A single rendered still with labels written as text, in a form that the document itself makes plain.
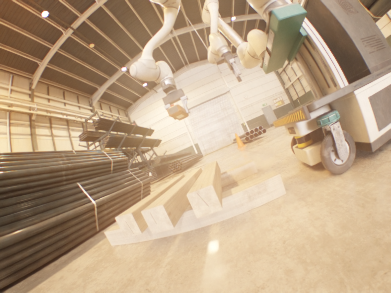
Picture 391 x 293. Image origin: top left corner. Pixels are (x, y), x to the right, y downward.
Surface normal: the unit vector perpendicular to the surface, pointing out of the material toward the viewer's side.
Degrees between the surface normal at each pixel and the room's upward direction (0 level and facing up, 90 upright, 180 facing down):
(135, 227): 90
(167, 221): 90
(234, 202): 90
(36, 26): 170
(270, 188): 90
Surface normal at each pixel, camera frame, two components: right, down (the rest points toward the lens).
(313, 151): -0.30, 0.07
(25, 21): 0.54, 0.84
